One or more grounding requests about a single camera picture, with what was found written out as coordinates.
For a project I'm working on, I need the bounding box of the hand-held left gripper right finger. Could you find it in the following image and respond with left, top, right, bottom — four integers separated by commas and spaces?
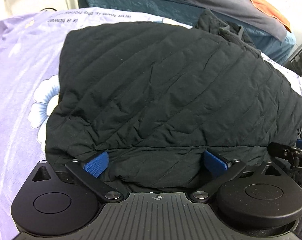
190, 149, 282, 202

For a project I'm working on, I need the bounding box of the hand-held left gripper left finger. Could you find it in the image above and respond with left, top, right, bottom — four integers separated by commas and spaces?
25, 152, 124, 202

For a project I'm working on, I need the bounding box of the black quilted jacket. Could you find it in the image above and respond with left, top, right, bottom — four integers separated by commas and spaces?
45, 9, 302, 205

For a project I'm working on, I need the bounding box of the purple floral bedsheet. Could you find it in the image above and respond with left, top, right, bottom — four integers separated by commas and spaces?
0, 10, 302, 230

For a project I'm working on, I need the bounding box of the orange cloth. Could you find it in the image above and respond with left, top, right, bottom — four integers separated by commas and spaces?
246, 0, 292, 32

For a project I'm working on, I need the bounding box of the teal quilted bed cover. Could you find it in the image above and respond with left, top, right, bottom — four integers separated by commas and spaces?
81, 0, 297, 64

